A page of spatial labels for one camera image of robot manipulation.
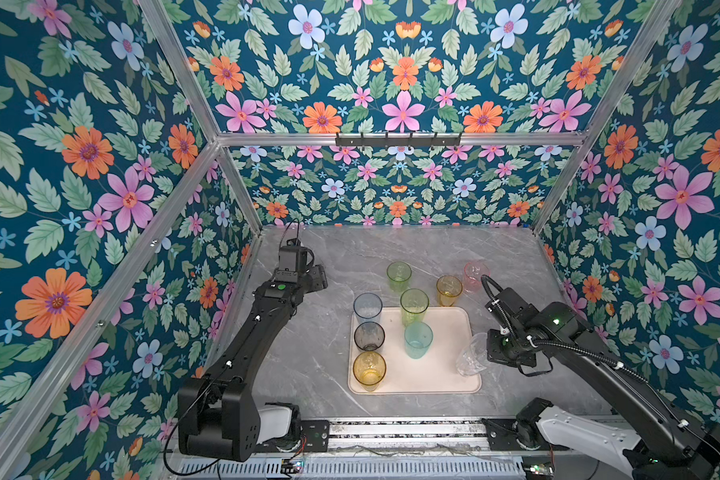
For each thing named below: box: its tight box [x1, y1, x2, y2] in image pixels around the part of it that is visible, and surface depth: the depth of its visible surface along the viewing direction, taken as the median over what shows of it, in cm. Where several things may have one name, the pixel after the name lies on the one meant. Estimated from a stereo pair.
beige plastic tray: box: [348, 307, 482, 395], surface depth 88 cm
